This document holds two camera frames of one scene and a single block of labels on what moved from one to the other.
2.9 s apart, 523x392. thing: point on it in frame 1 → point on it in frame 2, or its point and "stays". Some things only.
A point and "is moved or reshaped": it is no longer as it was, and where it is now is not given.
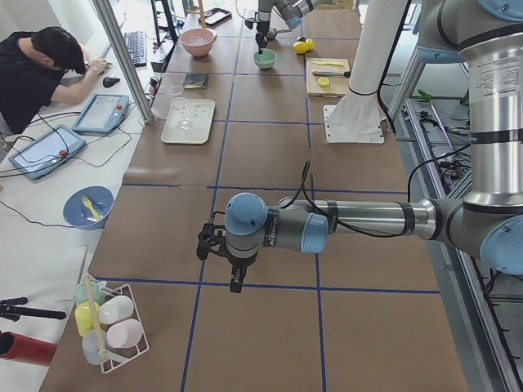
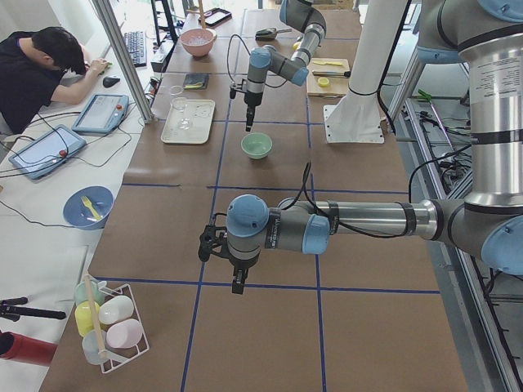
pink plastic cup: [124, 334] stays
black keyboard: [136, 44] stays
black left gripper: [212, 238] stays
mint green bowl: [265, 60] is moved or reshaped
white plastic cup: [115, 309] stays
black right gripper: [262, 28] → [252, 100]
